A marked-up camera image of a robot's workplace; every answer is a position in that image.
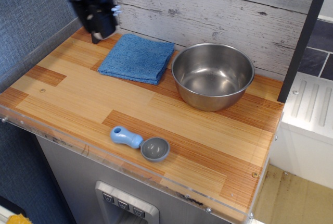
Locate stainless steel bowl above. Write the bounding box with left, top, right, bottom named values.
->
left=171, top=43, right=255, bottom=111

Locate silver dispenser button panel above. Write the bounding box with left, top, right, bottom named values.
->
left=95, top=181, right=160, bottom=223

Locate grey toy kitchen cabinet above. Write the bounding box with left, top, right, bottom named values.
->
left=37, top=136, right=226, bottom=223

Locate orange yellow object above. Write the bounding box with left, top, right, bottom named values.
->
left=6, top=214, right=32, bottom=224

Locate plush sushi roll toy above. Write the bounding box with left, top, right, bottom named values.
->
left=92, top=30, right=116, bottom=40

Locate dark right vertical post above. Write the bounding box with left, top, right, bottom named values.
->
left=277, top=0, right=324, bottom=103

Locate blue grey toy scoop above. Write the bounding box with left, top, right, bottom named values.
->
left=110, top=126, right=170, bottom=162

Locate blue folded cloth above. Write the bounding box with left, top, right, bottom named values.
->
left=98, top=34, right=174, bottom=85

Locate white ridged side cabinet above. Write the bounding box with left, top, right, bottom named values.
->
left=270, top=72, right=332, bottom=188

